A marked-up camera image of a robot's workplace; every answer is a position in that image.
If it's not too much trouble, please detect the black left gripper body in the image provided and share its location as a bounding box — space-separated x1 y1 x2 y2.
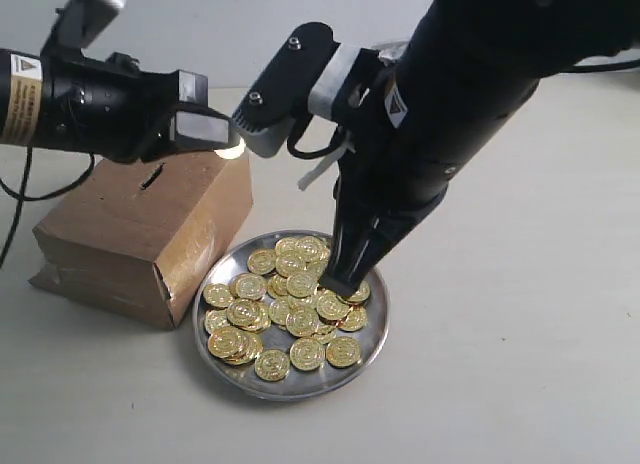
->
42 53 240 163

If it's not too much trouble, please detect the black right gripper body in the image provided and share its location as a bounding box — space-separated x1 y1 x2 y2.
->
332 48 450 244

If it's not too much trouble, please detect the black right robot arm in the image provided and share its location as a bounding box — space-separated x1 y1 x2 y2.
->
320 0 639 296

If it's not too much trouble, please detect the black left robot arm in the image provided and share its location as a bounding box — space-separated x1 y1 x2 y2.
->
1 43 353 164

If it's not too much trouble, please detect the brown cardboard coin box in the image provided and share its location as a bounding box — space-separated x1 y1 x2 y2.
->
30 153 253 330

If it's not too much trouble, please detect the gold coin right side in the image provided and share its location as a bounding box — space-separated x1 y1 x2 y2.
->
338 280 371 305

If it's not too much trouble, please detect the gold coin upper left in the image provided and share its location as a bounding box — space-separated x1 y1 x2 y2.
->
247 248 277 276

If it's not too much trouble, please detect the gold coin centre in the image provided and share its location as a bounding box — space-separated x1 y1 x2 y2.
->
285 306 320 337

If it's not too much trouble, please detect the gold coin front right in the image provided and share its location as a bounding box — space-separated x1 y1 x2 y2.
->
326 336 361 368

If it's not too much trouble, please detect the round steel plate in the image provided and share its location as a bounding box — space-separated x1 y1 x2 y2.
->
192 229 390 402

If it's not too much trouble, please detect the gold coin left edge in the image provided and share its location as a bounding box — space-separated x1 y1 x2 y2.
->
202 283 235 309

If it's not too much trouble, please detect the gold coin front left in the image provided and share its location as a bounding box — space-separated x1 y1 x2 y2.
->
254 349 290 382

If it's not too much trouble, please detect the gold coin left stack top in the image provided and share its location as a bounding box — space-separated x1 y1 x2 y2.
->
207 326 246 359

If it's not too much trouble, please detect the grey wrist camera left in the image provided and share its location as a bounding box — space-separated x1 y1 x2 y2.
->
40 0 128 57

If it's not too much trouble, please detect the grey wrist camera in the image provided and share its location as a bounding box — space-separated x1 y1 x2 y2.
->
40 0 128 57
232 22 356 158

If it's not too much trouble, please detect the black cable left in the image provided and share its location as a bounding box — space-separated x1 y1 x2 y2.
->
0 146 96 270

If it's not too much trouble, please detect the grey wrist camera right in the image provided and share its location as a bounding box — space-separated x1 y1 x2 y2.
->
232 22 356 158

